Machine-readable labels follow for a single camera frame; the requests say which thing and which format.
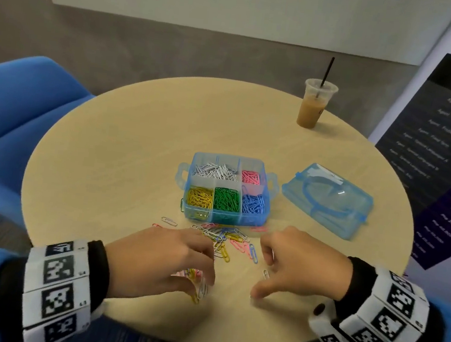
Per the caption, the right wrist marker band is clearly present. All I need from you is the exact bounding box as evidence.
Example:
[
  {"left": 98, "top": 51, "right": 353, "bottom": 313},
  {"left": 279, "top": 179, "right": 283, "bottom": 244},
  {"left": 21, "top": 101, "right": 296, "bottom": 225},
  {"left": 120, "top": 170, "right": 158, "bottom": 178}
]
[{"left": 344, "top": 265, "right": 436, "bottom": 342}]

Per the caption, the wrist marker band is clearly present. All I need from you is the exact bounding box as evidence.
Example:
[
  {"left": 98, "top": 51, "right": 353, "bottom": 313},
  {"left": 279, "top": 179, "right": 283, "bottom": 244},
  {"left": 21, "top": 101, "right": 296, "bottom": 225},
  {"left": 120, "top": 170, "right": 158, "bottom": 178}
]
[
  {"left": 344, "top": 265, "right": 436, "bottom": 342},
  {"left": 15, "top": 234, "right": 103, "bottom": 342}
]

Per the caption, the left wrist marker band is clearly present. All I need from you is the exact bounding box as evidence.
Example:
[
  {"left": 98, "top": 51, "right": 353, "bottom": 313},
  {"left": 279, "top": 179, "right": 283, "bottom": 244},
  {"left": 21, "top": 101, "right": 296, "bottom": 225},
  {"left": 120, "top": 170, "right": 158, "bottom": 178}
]
[{"left": 15, "top": 234, "right": 103, "bottom": 342}]

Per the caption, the round wooden table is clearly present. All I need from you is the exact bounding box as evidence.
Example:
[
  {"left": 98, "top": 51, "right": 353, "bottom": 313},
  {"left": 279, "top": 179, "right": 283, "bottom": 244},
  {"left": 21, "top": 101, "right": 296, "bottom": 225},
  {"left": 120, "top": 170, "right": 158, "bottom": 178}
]
[{"left": 5, "top": 57, "right": 431, "bottom": 342}]

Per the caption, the blue upholstered chair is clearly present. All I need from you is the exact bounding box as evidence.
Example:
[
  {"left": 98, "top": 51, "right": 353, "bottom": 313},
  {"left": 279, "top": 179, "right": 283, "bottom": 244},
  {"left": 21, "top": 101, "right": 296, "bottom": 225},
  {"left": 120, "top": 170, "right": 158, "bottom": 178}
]
[{"left": 0, "top": 51, "right": 99, "bottom": 234}]

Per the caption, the bunch of yellow paper clips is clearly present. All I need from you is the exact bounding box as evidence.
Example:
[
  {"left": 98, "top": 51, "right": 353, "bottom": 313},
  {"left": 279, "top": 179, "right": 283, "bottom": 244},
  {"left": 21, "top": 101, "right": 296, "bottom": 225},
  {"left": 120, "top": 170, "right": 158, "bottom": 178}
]
[{"left": 184, "top": 186, "right": 215, "bottom": 212}]

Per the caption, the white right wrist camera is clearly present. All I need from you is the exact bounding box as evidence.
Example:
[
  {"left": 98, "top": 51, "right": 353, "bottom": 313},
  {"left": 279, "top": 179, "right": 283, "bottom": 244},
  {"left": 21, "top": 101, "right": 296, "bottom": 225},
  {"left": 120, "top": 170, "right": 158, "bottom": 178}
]
[{"left": 306, "top": 300, "right": 377, "bottom": 342}]

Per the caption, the blue transparent box lid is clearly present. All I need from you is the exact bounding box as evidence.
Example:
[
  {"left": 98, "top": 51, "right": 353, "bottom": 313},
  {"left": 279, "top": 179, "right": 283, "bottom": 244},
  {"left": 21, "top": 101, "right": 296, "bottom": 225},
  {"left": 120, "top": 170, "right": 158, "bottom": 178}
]
[{"left": 276, "top": 159, "right": 378, "bottom": 243}]

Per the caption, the black drinking straw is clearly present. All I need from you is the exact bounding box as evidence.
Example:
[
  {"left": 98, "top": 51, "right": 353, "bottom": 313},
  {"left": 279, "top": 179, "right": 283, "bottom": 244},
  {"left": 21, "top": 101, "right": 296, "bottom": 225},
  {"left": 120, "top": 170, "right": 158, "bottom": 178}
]
[{"left": 320, "top": 56, "right": 336, "bottom": 88}]

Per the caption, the iced coffee plastic cup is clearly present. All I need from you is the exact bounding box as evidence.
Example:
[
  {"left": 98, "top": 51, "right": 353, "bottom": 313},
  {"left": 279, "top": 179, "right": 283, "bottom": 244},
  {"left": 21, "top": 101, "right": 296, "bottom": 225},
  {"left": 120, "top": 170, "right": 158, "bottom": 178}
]
[{"left": 296, "top": 77, "right": 341, "bottom": 132}]

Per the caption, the bunch of green paper clips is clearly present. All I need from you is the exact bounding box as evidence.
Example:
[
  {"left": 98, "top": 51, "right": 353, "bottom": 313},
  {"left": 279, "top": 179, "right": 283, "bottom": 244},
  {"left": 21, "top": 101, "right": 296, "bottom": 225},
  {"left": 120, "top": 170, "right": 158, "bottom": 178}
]
[{"left": 212, "top": 186, "right": 242, "bottom": 214}]

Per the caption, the bunch of blue paper clips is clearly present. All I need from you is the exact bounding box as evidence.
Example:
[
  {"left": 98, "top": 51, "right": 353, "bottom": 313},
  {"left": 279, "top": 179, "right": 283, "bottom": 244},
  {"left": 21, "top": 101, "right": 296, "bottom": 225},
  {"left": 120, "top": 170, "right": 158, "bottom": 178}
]
[{"left": 240, "top": 193, "right": 268, "bottom": 217}]

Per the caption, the pile of coloured paper clips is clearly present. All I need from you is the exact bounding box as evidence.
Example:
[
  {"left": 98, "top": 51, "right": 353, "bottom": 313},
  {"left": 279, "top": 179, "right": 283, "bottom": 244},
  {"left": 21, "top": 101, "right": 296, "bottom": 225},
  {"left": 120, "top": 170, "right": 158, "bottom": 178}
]
[{"left": 144, "top": 213, "right": 278, "bottom": 313}]

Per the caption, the person's right hand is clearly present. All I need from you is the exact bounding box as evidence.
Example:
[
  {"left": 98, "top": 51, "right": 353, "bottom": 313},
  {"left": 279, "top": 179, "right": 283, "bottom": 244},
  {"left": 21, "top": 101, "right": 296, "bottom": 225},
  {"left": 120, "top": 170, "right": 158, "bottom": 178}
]
[{"left": 249, "top": 222, "right": 358, "bottom": 311}]

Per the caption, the standing poster banner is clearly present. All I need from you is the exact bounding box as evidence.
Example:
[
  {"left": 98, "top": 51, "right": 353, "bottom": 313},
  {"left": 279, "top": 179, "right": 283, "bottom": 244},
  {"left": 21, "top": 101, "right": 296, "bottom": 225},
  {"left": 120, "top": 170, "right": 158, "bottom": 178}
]
[{"left": 349, "top": 0, "right": 451, "bottom": 309}]

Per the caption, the bunch of pink paper clips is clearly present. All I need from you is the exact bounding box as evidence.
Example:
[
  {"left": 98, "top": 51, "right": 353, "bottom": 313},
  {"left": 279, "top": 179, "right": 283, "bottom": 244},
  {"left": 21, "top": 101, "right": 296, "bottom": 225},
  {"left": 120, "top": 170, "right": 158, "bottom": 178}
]
[{"left": 240, "top": 169, "right": 263, "bottom": 186}]

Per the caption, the white wall board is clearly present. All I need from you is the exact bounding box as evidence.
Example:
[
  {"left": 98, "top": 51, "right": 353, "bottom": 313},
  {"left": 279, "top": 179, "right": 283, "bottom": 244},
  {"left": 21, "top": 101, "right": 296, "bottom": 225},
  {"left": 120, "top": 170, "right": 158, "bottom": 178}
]
[{"left": 27, "top": 0, "right": 451, "bottom": 71}]

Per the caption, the blue compartment organizer box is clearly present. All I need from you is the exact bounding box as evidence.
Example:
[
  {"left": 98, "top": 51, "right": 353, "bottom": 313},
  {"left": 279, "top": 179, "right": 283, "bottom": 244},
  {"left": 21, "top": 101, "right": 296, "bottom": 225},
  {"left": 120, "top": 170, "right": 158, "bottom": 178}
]
[{"left": 170, "top": 149, "right": 284, "bottom": 231}]

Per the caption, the person's left hand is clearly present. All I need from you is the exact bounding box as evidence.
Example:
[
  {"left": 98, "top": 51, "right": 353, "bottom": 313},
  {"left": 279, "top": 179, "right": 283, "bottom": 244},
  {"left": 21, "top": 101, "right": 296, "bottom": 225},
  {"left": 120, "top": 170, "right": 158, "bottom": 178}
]
[{"left": 98, "top": 219, "right": 223, "bottom": 310}]

